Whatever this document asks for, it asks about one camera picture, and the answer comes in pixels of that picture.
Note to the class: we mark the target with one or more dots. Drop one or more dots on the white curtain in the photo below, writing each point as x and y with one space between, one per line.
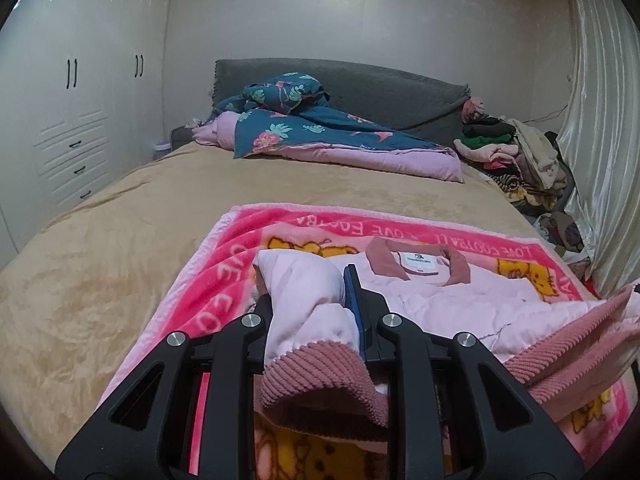
605 125

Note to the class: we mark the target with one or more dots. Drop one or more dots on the beige bed cover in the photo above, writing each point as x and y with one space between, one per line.
125 240

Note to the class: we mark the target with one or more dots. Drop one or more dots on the grey nightstand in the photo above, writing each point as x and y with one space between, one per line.
180 136

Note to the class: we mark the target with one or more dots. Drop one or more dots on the white wardrobe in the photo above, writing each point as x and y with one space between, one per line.
75 90

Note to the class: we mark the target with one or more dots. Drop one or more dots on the grey headboard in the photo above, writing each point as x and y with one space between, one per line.
390 95

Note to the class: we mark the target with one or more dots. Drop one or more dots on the teal floral duvet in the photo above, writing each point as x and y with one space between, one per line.
310 130

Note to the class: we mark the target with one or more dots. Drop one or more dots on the pile of assorted clothes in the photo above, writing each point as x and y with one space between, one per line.
505 160

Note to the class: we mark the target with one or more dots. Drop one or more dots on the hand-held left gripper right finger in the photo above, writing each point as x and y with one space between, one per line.
357 310

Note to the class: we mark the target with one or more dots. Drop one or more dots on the white bin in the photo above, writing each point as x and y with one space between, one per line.
161 150

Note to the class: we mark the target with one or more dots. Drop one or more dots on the pink printed blanket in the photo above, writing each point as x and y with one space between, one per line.
235 260

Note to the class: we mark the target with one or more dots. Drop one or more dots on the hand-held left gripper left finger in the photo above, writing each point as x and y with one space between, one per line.
235 355

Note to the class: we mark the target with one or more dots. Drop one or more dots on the pink quilted jacket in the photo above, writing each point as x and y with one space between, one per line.
450 305

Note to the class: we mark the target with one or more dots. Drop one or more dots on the cream garment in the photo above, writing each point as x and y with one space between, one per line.
537 150

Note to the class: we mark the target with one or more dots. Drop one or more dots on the dark clothes heap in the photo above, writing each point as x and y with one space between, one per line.
565 232

